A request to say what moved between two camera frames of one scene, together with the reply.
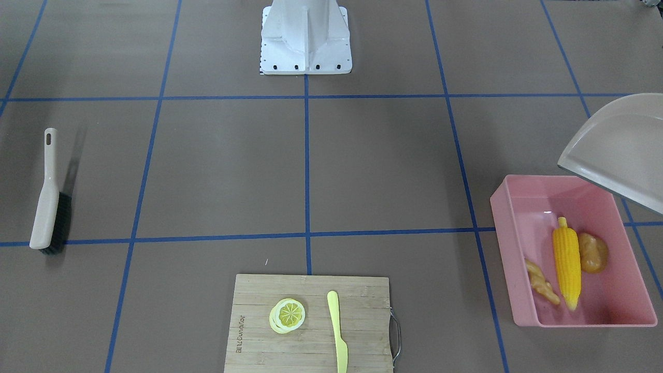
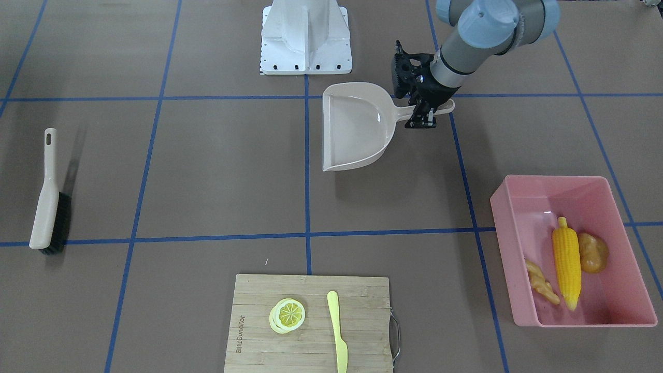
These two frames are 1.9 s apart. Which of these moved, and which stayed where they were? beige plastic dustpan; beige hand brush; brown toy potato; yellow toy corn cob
Moved: beige plastic dustpan
Stayed: brown toy potato; beige hand brush; yellow toy corn cob
